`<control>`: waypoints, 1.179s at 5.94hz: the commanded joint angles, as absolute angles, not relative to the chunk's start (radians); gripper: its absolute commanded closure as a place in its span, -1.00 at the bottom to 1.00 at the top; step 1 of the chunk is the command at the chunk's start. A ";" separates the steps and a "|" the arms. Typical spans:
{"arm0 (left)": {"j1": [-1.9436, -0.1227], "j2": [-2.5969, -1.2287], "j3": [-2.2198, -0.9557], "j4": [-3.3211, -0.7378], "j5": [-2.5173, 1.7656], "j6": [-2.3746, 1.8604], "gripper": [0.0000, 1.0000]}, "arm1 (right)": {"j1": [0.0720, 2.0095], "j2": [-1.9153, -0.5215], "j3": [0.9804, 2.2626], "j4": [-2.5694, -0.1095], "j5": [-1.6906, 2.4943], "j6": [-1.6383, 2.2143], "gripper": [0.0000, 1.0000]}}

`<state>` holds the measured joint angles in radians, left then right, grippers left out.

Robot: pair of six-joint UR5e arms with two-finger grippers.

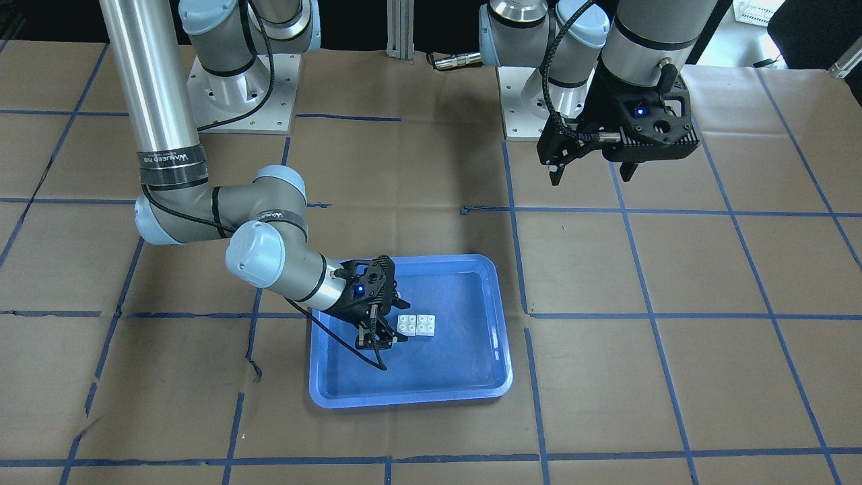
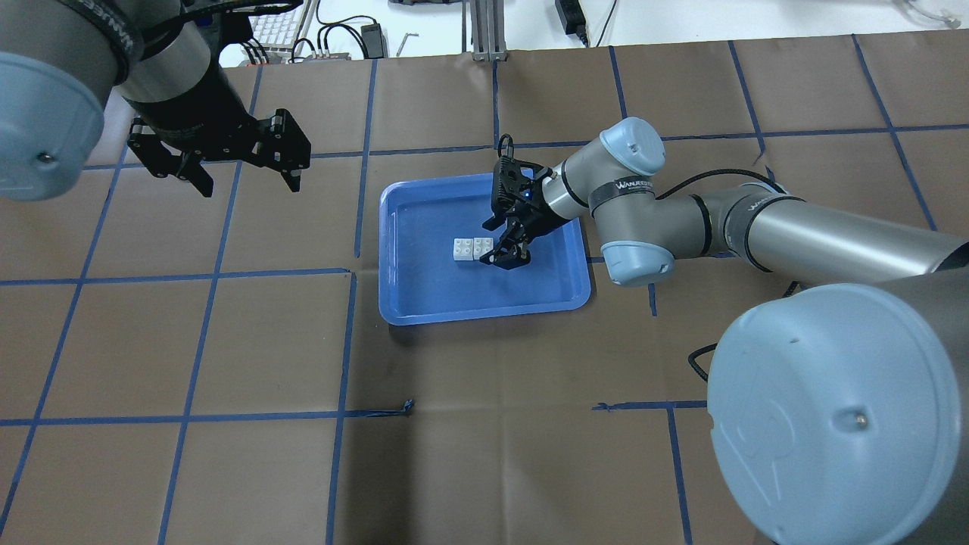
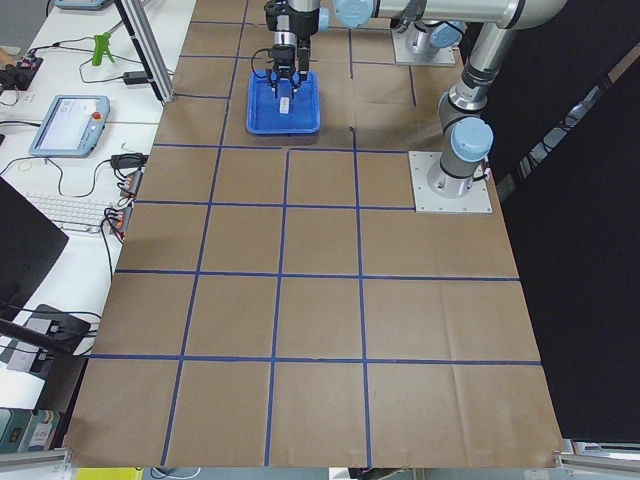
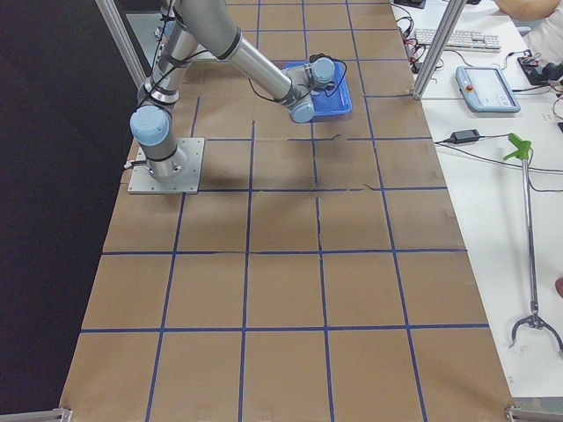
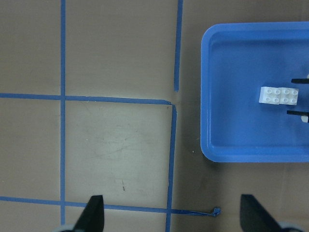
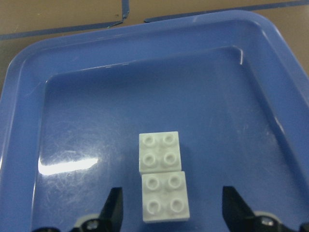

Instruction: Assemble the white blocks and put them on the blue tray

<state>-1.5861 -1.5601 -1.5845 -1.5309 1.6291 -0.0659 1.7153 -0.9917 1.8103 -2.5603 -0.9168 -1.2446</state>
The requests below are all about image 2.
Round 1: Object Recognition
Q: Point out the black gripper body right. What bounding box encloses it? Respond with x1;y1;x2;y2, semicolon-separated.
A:
491;157;565;237

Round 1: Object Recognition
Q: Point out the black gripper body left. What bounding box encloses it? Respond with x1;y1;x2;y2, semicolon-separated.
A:
127;76;311;177

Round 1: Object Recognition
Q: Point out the white toy block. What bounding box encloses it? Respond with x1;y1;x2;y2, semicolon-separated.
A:
472;237;494;261
451;238;478;262

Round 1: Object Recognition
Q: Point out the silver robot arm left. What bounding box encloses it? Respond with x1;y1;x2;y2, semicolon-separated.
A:
1;1;311;201

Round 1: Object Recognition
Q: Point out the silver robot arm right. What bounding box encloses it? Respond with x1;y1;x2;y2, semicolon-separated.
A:
475;117;968;544

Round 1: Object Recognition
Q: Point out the blue plastic tray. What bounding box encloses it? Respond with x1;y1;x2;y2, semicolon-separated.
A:
378;173;594;327

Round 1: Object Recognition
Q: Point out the white keyboard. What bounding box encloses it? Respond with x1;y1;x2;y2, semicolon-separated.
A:
241;2;307;65

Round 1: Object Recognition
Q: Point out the black power adapter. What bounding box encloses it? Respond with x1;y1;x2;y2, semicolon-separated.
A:
360;22;387;59

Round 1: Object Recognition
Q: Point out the brown paper table cover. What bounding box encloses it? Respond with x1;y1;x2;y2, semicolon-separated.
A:
2;30;967;544

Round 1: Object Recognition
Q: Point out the aluminium frame post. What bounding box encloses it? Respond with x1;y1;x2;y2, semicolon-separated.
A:
463;1;508;62

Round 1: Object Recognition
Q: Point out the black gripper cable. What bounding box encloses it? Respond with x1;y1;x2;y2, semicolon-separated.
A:
656;168;780;201

